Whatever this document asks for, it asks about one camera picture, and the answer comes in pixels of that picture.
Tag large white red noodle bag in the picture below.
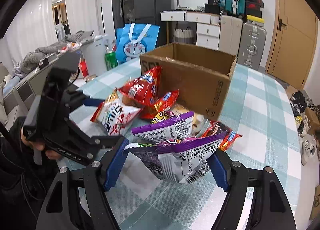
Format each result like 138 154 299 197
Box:
90 90 142 136

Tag red triangular chip bag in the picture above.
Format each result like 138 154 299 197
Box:
117 66 162 106

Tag purple white snack bag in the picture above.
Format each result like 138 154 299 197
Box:
124 131 226 184

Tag red Oreo cookie packet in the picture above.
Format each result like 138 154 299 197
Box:
139 90 180 119

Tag person's left hand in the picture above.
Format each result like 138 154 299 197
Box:
21 128 61 160

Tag white kettle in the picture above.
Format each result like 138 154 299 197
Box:
80 35 107 76

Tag blue Doraemon tote bag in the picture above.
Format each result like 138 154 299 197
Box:
116 23 159 63

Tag black refrigerator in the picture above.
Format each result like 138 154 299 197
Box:
133 0 171 47

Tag brown cardboard box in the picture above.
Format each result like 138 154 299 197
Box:
139 43 236 121

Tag woven laundry basket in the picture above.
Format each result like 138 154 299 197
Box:
174 27 194 44

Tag white drawer cabinet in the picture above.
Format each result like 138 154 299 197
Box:
161 11 221 50

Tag beige suitcase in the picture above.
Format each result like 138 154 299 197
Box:
218 15 243 56

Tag silver suitcase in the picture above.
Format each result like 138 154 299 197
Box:
237 23 266 70

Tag wooden door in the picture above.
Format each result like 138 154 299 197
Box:
266 0 318 90

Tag stacked shoe boxes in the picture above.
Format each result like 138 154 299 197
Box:
245 0 265 27

